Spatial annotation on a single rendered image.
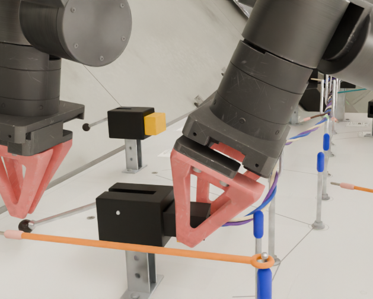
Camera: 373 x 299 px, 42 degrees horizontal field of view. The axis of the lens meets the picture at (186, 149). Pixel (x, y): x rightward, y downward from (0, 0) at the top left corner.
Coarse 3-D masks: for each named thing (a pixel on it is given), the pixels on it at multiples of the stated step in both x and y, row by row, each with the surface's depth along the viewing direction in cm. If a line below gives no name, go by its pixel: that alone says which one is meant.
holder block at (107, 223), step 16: (112, 192) 40; (128, 192) 41; (144, 192) 40; (160, 192) 40; (96, 208) 39; (112, 208) 39; (128, 208) 38; (144, 208) 38; (160, 208) 37; (112, 224) 39; (128, 224) 39; (144, 224) 38; (160, 224) 38; (112, 240) 39; (128, 240) 39; (144, 240) 39; (160, 240) 38
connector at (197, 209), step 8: (168, 208) 39; (192, 208) 39; (200, 208) 39; (208, 208) 39; (168, 216) 38; (192, 216) 38; (200, 216) 38; (208, 216) 39; (168, 224) 38; (192, 224) 38; (168, 232) 38
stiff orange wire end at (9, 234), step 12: (48, 240) 29; (60, 240) 28; (72, 240) 28; (84, 240) 28; (96, 240) 28; (144, 252) 27; (156, 252) 27; (168, 252) 26; (180, 252) 26; (192, 252) 26; (204, 252) 26; (252, 264) 25; (264, 264) 24
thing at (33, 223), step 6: (90, 204) 41; (72, 210) 42; (78, 210) 42; (84, 210) 42; (54, 216) 43; (60, 216) 43; (66, 216) 42; (30, 222) 44; (36, 222) 44; (42, 222) 43; (30, 228) 44
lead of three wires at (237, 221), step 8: (272, 176) 43; (272, 184) 42; (272, 192) 41; (264, 200) 41; (256, 208) 40; (264, 208) 40; (248, 216) 39; (224, 224) 39; (232, 224) 39; (240, 224) 39
